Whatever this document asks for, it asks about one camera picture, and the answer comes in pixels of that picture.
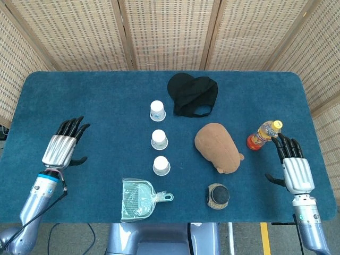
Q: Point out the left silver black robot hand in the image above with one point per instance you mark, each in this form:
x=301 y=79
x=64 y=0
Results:
x=59 y=148

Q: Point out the thin black bar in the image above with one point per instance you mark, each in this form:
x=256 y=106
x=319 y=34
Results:
x=281 y=223

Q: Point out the silver robot torso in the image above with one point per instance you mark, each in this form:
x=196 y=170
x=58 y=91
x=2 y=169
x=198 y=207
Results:
x=159 y=236

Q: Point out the brown plush toy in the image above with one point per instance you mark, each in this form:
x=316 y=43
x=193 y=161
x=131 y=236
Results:
x=215 y=146

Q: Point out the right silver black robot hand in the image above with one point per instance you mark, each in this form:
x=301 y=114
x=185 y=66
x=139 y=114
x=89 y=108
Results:
x=296 y=172

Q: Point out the white paper cup blue flower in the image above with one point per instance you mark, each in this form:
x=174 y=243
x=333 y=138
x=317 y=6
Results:
x=156 y=109

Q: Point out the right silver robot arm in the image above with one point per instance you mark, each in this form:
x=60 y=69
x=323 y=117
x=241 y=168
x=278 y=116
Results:
x=309 y=225

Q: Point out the glass jar black lid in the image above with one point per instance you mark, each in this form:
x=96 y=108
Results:
x=219 y=195

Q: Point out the black baseball cap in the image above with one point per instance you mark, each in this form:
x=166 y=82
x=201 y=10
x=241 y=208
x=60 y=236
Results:
x=186 y=90

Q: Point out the white paper cup green flower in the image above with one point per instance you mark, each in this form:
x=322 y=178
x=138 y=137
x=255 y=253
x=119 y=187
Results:
x=160 y=164

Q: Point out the orange drink bottle yellow cap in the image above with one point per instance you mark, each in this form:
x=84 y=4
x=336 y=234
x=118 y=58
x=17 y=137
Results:
x=261 y=135

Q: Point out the green dustpan set in plastic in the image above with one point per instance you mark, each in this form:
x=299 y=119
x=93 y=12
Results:
x=135 y=199

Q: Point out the blue table carpet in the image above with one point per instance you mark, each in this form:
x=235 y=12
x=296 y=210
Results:
x=79 y=93

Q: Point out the bamboo folding screen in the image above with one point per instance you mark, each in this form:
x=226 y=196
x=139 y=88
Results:
x=170 y=34

